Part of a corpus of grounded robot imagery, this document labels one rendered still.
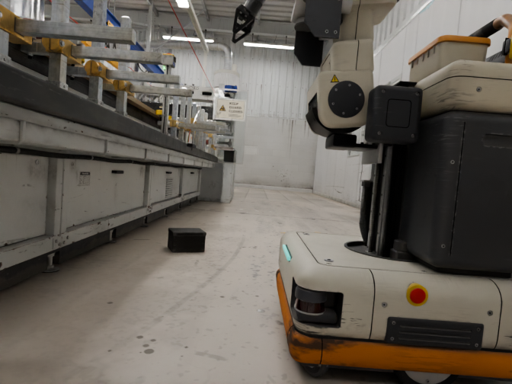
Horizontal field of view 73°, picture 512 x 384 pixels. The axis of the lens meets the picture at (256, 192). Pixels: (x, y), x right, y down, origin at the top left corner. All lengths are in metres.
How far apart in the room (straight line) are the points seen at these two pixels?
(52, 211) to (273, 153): 10.37
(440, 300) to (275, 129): 11.03
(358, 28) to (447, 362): 0.92
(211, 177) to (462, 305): 4.84
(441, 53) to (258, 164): 10.68
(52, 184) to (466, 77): 1.51
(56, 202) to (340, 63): 1.25
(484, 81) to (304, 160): 10.91
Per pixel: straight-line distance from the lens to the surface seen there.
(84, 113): 1.31
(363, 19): 1.17
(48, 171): 1.68
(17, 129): 1.11
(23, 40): 1.10
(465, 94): 0.99
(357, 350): 0.92
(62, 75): 1.25
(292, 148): 11.78
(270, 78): 12.12
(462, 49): 1.21
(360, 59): 1.08
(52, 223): 1.69
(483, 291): 1.01
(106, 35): 0.97
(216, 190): 5.52
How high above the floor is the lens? 0.49
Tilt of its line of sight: 3 degrees down
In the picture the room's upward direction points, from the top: 5 degrees clockwise
